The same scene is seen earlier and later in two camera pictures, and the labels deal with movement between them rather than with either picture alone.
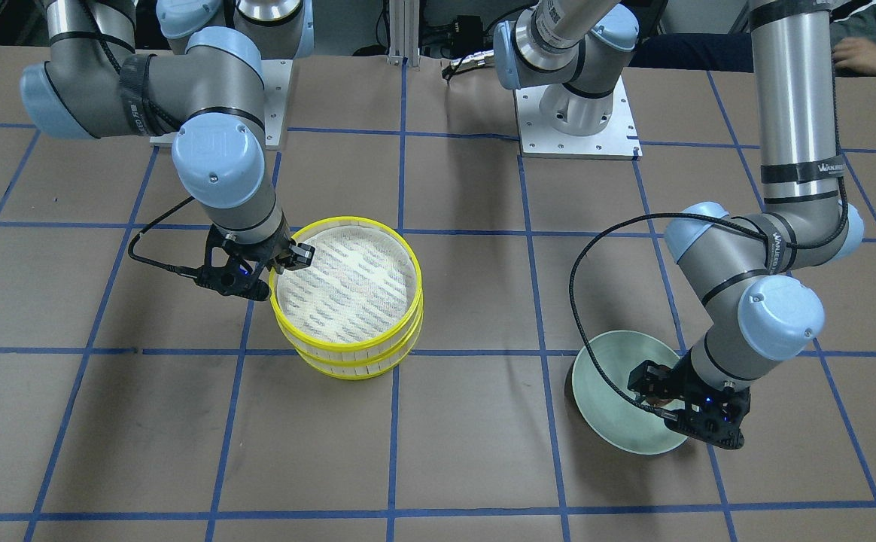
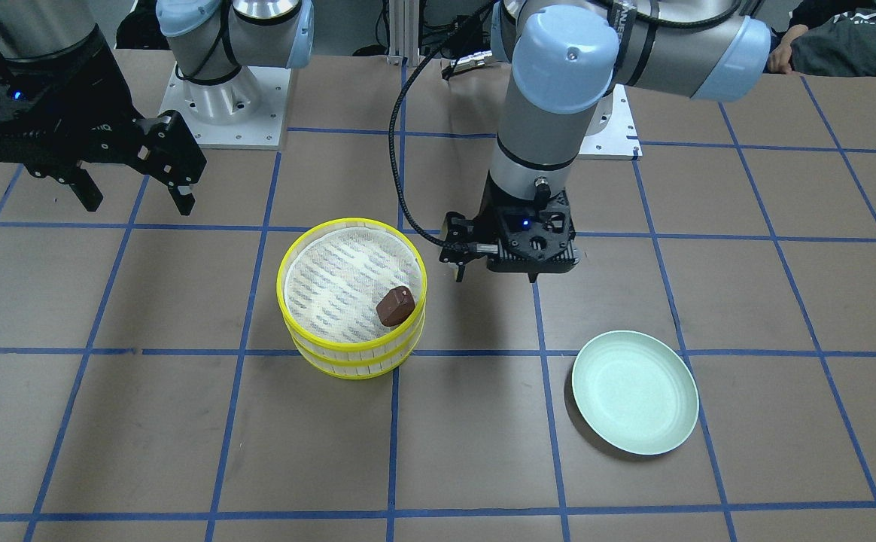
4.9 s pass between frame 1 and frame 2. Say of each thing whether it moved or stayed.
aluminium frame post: stayed
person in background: stayed
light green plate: stayed
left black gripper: moved
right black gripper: moved
